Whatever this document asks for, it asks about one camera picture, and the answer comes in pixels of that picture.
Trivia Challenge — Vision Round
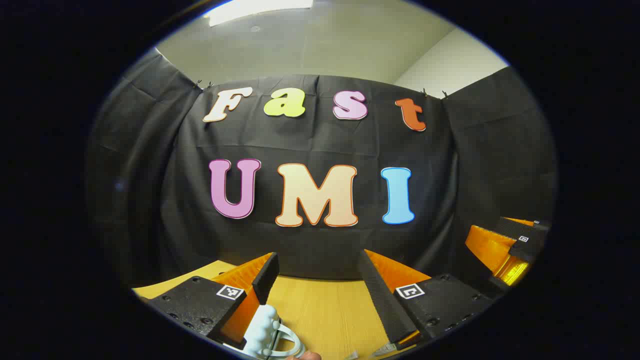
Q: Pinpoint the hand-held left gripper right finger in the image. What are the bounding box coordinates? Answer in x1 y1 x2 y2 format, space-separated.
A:
357 248 494 351

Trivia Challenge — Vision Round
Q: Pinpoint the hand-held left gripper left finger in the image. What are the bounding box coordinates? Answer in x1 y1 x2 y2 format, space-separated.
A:
147 252 280 350

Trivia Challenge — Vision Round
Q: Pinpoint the small light blue suitcase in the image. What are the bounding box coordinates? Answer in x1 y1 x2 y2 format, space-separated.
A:
222 303 307 360

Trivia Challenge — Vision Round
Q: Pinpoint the black backdrop cloth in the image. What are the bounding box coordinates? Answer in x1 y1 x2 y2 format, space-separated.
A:
86 50 557 301

